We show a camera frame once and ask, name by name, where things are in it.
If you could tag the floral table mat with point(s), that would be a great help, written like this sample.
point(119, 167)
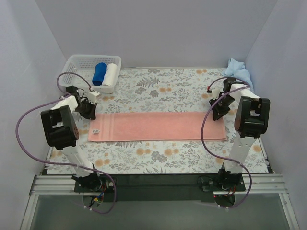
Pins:
point(159, 90)

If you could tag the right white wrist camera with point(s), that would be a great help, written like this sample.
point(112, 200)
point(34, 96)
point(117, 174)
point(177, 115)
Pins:
point(214, 93)

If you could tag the white rolled towel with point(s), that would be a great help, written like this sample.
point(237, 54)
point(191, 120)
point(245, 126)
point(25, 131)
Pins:
point(109, 77)

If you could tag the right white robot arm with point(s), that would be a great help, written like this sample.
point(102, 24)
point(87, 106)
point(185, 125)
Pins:
point(250, 123)

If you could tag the pink towel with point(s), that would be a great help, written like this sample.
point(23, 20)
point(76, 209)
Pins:
point(156, 126)

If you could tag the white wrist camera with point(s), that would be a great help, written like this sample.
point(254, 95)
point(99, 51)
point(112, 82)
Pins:
point(92, 96)
point(214, 93)

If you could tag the blue rolled towel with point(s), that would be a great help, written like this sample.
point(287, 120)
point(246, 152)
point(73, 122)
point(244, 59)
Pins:
point(99, 74)

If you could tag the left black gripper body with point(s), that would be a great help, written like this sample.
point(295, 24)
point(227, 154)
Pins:
point(88, 110)

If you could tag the light blue crumpled towel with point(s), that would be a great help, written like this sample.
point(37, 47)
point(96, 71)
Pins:
point(237, 69)

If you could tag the aluminium rail frame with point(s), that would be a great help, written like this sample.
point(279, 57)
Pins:
point(63, 185)

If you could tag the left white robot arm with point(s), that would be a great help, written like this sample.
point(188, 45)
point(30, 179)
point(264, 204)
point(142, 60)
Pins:
point(62, 133)

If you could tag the white plastic basket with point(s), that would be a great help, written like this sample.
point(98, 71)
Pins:
point(79, 70)

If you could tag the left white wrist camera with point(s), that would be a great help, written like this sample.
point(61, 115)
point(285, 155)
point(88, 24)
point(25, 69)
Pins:
point(92, 96)

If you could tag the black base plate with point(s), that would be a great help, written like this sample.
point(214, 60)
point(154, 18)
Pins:
point(171, 187)

